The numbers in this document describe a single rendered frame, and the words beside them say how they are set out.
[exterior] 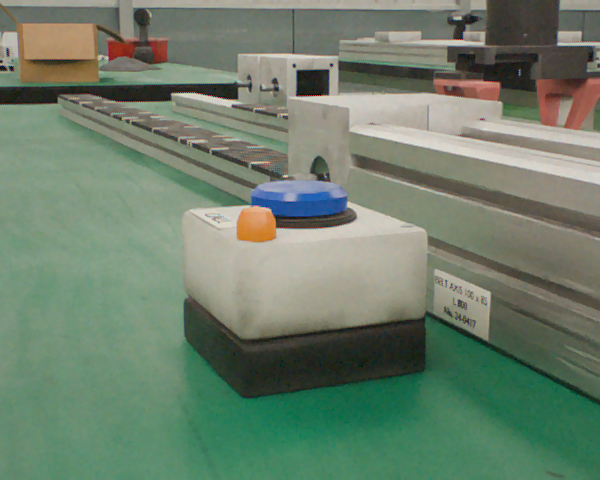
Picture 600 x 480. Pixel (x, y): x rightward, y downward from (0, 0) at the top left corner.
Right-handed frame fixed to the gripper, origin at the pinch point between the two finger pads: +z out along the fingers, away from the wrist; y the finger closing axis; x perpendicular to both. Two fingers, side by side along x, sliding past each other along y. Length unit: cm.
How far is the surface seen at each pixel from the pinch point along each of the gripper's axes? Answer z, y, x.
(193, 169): 2.4, -21.0, 21.6
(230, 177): 2.0, -20.4, 12.7
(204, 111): 2, -1, 81
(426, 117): -5.6, -19.2, -18.4
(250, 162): -0.2, -21.3, 5.1
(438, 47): -3, 154, 271
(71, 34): -9, 0, 198
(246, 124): 2, -2, 60
